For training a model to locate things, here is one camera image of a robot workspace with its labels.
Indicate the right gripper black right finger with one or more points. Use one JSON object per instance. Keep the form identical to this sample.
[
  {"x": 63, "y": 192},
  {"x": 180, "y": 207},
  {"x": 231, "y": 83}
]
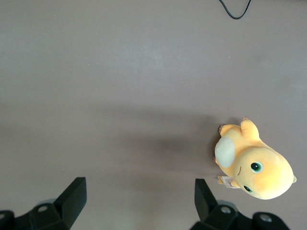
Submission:
[{"x": 206, "y": 208}]

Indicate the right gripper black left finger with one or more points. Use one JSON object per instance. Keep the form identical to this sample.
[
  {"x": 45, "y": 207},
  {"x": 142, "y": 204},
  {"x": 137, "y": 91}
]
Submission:
[{"x": 67, "y": 206}]

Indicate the yellow plush toy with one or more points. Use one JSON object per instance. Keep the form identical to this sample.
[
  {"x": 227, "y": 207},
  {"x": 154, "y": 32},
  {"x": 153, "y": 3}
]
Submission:
[{"x": 263, "y": 172}]

